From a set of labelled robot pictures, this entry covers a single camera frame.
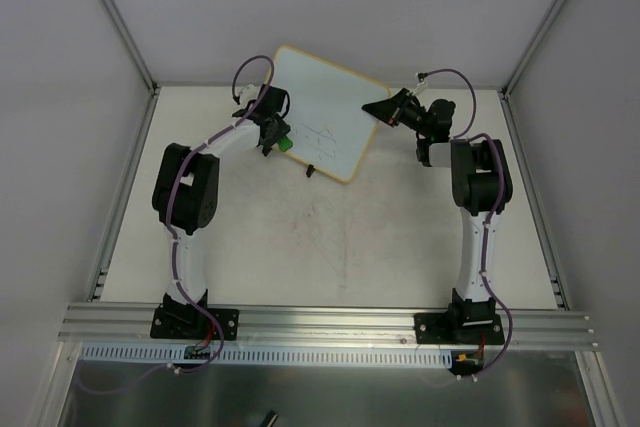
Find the green whiteboard eraser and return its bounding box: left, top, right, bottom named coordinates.
left=278, top=136, right=293, bottom=152

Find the yellow framed whiteboard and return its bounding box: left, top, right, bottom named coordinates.
left=273, top=45, right=391, bottom=183

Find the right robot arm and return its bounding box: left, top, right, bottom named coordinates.
left=362, top=88, right=513, bottom=346

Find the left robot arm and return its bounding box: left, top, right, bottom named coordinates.
left=150, top=84, right=293, bottom=348

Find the small black object bottom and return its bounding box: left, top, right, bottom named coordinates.
left=260, top=410, right=278, bottom=427

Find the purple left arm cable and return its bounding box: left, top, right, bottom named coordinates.
left=74, top=54, right=277, bottom=394

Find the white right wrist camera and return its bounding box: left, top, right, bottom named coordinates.
left=416, top=72, right=428, bottom=91

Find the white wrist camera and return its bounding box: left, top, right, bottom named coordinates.
left=233, top=84, right=260, bottom=108
left=416, top=72, right=428, bottom=91

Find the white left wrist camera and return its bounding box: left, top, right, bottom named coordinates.
left=233, top=84, right=260, bottom=108

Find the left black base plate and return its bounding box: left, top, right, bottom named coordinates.
left=150, top=304, right=239, bottom=341

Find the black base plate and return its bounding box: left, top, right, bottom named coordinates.
left=413, top=312, right=505, bottom=346
left=150, top=304, right=239, bottom=341

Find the aluminium mounting rail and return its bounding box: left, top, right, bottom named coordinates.
left=57, top=302, right=599, bottom=351

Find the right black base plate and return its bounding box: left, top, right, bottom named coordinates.
left=413, top=312, right=505, bottom=346

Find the right aluminium frame post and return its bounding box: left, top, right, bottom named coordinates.
left=501, top=0, right=569, bottom=99

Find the aluminium frame post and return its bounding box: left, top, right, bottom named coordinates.
left=501, top=0, right=569, bottom=99
left=98, top=0, right=157, bottom=94

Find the left aluminium frame post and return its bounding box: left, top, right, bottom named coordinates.
left=98, top=0, right=157, bottom=94

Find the white slotted cable duct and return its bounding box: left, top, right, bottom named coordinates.
left=79, top=342, right=453, bottom=369

